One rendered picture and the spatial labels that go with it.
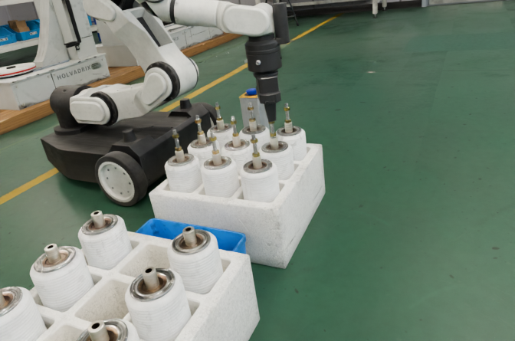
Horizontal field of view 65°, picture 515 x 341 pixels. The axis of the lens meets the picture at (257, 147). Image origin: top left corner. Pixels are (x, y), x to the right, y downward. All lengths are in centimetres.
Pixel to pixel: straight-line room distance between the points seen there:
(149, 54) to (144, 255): 77
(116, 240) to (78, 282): 11
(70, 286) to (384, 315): 64
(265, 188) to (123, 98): 82
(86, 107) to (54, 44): 171
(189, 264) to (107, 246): 22
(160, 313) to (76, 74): 273
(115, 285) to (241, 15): 65
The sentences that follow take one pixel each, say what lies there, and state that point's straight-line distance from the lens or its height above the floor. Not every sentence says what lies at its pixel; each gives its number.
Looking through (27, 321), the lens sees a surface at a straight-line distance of 84.
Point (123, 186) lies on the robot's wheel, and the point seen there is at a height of 8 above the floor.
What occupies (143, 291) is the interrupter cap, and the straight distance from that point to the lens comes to 73.
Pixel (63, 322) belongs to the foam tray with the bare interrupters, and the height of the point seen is 18.
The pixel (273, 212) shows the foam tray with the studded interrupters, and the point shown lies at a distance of 99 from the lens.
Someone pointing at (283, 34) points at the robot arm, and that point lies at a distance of 103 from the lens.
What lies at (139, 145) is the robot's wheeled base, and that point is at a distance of 149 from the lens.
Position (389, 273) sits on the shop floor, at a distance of 108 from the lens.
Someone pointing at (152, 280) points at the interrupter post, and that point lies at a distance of 72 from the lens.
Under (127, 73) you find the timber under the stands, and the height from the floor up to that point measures 7.
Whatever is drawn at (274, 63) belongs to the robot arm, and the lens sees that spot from 103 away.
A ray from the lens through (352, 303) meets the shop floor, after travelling 100.
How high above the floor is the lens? 71
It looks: 23 degrees down
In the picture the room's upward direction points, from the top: 8 degrees counter-clockwise
